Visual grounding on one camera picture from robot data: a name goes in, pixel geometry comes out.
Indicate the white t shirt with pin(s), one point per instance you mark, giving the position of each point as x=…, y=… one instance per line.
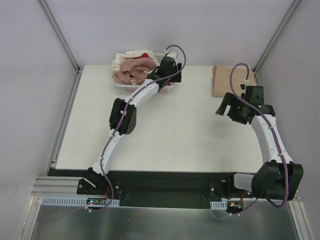
x=134, y=54

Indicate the left white cable duct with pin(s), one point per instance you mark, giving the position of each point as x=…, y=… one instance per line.
x=67, y=201

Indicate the dusty pink t shirt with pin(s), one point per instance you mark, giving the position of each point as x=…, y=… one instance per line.
x=134, y=71

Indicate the aluminium front rail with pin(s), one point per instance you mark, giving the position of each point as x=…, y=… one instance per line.
x=50, y=185

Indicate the left aluminium table rail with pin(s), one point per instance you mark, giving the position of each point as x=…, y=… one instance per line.
x=64, y=122

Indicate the right aluminium corner post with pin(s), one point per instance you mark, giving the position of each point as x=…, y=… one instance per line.
x=278, y=31

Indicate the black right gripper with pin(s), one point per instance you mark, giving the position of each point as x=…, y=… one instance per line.
x=229, y=105

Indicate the left aluminium corner post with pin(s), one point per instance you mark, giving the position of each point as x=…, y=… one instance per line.
x=59, y=34

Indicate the aluminium corner post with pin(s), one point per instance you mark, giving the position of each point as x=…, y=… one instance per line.
x=59, y=34
x=278, y=31

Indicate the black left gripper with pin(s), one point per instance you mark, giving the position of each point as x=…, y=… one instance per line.
x=176, y=73

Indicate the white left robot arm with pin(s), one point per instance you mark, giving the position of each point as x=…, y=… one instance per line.
x=123, y=116

